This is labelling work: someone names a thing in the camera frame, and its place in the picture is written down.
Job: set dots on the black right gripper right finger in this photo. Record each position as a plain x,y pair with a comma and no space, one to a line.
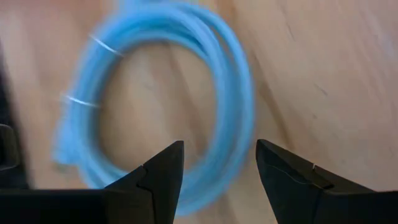
286,186

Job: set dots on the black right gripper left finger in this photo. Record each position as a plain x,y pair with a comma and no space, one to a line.
155,186

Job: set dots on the black aluminium table frame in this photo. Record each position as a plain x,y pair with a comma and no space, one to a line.
6,149

